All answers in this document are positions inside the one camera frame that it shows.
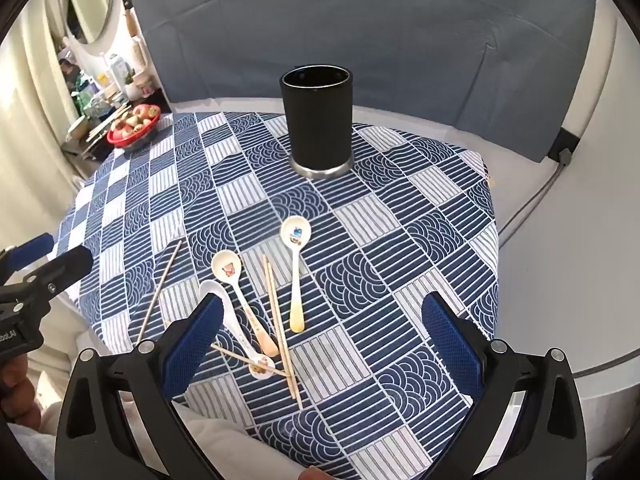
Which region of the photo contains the ceramic spoon with red print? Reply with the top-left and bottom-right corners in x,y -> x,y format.
210,249 -> 280,358

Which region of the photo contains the pile of red apples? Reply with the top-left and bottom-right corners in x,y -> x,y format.
112,103 -> 160,133

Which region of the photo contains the blue patterned tablecloth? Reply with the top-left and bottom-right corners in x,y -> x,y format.
52,110 -> 501,480

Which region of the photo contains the person's left hand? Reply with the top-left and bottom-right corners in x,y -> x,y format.
0,354 -> 45,427

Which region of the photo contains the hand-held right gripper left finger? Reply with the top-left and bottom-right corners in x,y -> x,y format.
54,292 -> 226,480

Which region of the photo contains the oval wall mirror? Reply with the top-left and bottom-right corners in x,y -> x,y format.
65,0 -> 114,46

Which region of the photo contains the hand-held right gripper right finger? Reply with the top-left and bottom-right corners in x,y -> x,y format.
421,291 -> 587,480

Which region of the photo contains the white plastic bottle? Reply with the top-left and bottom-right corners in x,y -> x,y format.
107,52 -> 132,87

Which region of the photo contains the ceramic spoon with blue print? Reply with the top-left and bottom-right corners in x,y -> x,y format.
280,216 -> 312,333

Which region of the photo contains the red fruit bowl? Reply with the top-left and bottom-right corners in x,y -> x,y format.
106,104 -> 162,149

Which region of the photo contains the plain white ceramic spoon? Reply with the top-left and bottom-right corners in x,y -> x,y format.
199,280 -> 275,380

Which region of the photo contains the grey cable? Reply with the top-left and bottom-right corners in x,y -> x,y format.
500,152 -> 573,233

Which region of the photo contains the bundle of wooden sticks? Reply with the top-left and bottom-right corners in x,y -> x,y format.
87,104 -> 134,142

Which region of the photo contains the black wall socket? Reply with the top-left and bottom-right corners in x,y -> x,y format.
547,127 -> 581,163

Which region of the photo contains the black cylindrical utensil holder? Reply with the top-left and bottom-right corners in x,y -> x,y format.
279,64 -> 355,181

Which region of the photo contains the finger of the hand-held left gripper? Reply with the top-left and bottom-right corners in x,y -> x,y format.
22,246 -> 95,296
0,232 -> 55,277

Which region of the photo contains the cream curtain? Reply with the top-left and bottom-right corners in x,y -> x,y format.
0,0 -> 82,241

